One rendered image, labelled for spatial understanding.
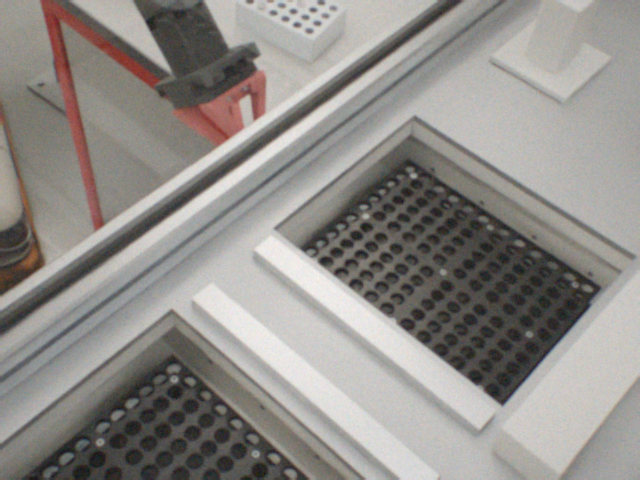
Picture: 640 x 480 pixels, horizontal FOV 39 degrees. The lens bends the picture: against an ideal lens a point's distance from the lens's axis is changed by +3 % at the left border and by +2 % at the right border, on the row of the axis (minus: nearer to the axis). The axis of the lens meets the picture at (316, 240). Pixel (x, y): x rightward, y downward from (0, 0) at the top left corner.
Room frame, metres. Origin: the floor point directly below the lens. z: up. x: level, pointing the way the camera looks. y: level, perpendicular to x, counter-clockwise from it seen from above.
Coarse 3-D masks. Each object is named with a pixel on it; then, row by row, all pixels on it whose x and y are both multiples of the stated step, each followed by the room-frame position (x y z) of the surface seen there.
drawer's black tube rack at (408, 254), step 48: (432, 192) 0.57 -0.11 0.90; (384, 240) 0.53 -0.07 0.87; (432, 240) 0.53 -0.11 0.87; (480, 240) 0.52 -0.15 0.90; (528, 240) 0.52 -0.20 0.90; (384, 288) 0.47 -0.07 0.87; (432, 288) 0.45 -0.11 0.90; (480, 288) 0.48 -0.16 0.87; (528, 288) 0.47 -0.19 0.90; (576, 288) 0.47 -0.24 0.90; (432, 336) 0.40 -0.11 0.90; (480, 336) 0.41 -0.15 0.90; (528, 336) 0.42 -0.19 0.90; (480, 384) 0.36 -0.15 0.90
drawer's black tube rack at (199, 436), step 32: (160, 384) 0.35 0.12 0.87; (160, 416) 0.30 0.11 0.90; (192, 416) 0.31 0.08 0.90; (224, 416) 0.31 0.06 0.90; (96, 448) 0.27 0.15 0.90; (128, 448) 0.28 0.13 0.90; (160, 448) 0.28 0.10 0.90; (192, 448) 0.28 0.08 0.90; (224, 448) 0.28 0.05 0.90; (256, 448) 0.29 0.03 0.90
